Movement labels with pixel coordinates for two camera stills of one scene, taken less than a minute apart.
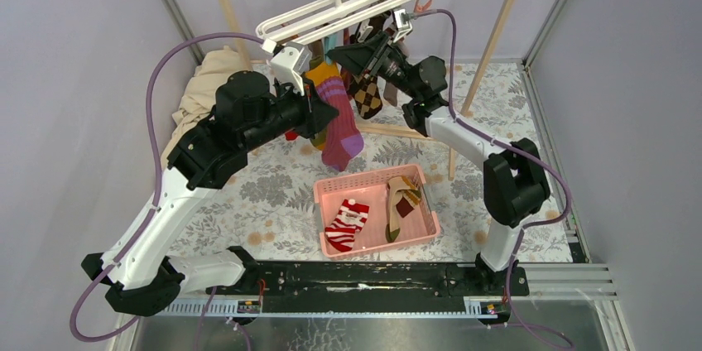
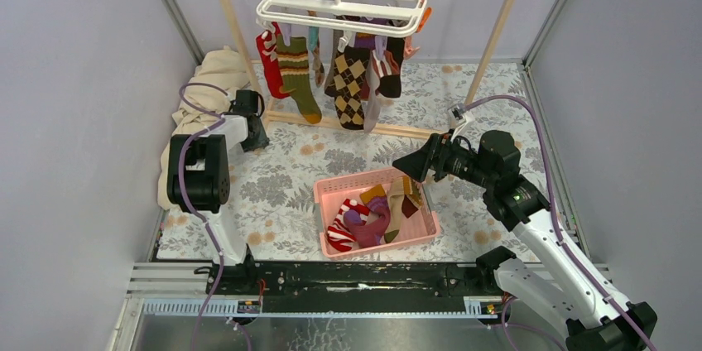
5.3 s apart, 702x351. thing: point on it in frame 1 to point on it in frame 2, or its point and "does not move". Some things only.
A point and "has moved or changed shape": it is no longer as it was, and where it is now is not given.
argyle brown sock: x=367 y=96 to x=347 y=86
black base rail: x=375 y=281 does not move
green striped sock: x=319 y=139 has moved or changed shape
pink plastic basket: x=368 y=187 does not move
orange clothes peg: x=420 y=8 to x=425 y=16
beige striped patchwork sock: x=403 y=195 does not move
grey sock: x=390 y=93 to x=372 y=76
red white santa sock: x=350 y=218 does not move
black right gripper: x=358 y=57 to x=434 y=154
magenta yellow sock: x=341 y=138 to x=370 y=233
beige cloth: x=199 y=99 does not move
